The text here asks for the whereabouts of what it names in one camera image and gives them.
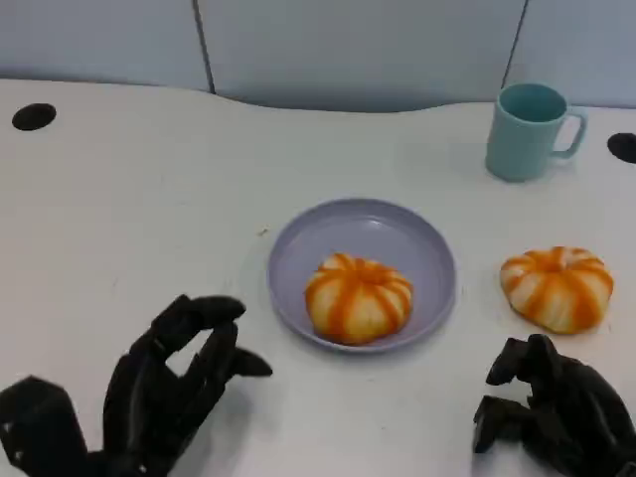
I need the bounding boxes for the black table cable grommet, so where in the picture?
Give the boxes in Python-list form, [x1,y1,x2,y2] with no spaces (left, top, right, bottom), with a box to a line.
[606,132,636,164]
[11,102,58,132]

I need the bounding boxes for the orange white toy bread roll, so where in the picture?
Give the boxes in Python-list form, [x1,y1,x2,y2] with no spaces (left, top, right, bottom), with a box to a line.
[303,251,414,347]
[500,245,615,335]

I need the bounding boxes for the lilac plate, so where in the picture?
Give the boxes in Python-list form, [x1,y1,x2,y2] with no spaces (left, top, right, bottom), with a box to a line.
[266,198,457,355]

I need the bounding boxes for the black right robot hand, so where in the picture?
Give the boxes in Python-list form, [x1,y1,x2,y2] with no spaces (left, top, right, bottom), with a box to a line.
[472,333,636,477]

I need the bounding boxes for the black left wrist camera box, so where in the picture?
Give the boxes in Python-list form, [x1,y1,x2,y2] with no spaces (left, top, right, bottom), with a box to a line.
[0,375,108,477]

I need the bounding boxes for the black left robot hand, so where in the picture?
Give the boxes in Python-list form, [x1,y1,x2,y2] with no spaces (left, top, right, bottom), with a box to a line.
[102,294,274,477]

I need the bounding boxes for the pale green mug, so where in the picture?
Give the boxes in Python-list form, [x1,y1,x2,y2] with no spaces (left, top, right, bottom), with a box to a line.
[485,82,589,184]

